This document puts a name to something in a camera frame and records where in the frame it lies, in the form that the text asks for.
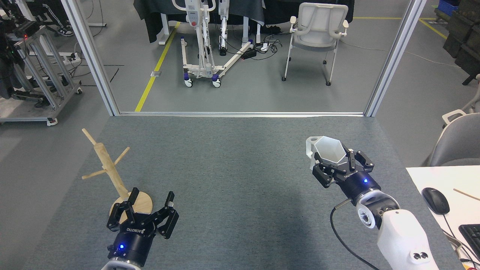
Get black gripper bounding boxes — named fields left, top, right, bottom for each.
left=106, top=187, right=180, bottom=268
left=312, top=148, right=381, bottom=200

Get white hexagonal cup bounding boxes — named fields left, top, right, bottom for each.
left=306, top=136, right=351, bottom=170

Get wooden cup rack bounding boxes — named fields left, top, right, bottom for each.
left=82, top=128, right=153, bottom=225

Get black computer mouse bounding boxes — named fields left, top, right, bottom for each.
left=421, top=187, right=450, bottom=215

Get white desk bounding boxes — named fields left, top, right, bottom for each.
left=406, top=165, right=480, bottom=270

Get grey office chair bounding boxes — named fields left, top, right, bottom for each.
left=427, top=109, right=480, bottom=167

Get thin wooden stick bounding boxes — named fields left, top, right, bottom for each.
left=453, top=188, right=480, bottom=201

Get white chair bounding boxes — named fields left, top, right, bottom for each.
left=282, top=3, right=349, bottom=86

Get black keyboard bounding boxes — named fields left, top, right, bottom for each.
left=459, top=224, right=480, bottom=260

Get dark stacked crates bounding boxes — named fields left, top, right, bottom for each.
left=435, top=0, right=480, bottom=86

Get white stand on wheels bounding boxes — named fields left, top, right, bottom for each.
left=172, top=0, right=254, bottom=89

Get blue bin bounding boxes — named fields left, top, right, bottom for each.
left=438, top=0, right=460, bottom=17

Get table with black cloth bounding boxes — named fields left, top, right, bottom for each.
left=133, top=0, right=355, bottom=44

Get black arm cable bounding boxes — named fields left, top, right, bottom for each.
left=330, top=198, right=380, bottom=270

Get silver table edge rail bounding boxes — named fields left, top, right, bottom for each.
left=119, top=111, right=366, bottom=117

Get silver post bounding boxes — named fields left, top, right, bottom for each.
left=364, top=0, right=428, bottom=117
left=61, top=0, right=120, bottom=116

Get black mouse cable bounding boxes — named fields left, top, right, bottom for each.
left=442, top=213, right=480, bottom=264

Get aluminium frame cart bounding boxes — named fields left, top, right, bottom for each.
left=0, top=22, right=83, bottom=126

